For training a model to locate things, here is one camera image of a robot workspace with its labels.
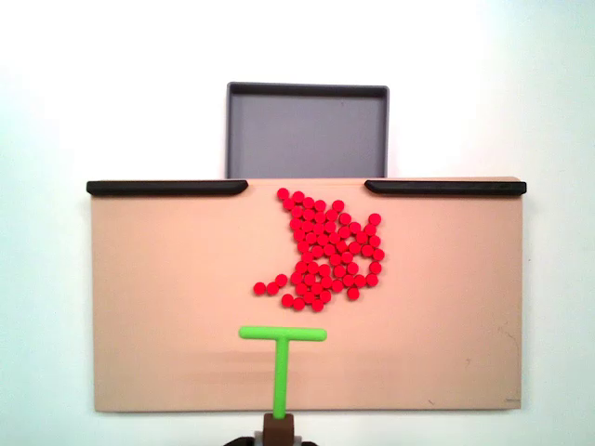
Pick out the beige flat board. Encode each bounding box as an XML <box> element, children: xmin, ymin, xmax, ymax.
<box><xmin>87</xmin><ymin>176</ymin><xmax>526</xmax><ymax>414</ymax></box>

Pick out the black edge rail strip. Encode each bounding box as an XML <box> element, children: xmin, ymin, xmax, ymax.
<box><xmin>364</xmin><ymin>178</ymin><xmax>528</xmax><ymax>198</ymax></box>
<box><xmin>86</xmin><ymin>179</ymin><xmax>249</xmax><ymax>198</ymax></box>

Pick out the grey tray container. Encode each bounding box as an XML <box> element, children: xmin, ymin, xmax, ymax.
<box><xmin>226</xmin><ymin>81</ymin><xmax>391</xmax><ymax>179</ymax></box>

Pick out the red granules pile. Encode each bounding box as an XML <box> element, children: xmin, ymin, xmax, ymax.
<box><xmin>253</xmin><ymin>187</ymin><xmax>387</xmax><ymax>313</ymax></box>

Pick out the green T pusher brown block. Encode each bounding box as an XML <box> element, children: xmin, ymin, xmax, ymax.
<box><xmin>238</xmin><ymin>325</ymin><xmax>328</xmax><ymax>446</ymax></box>

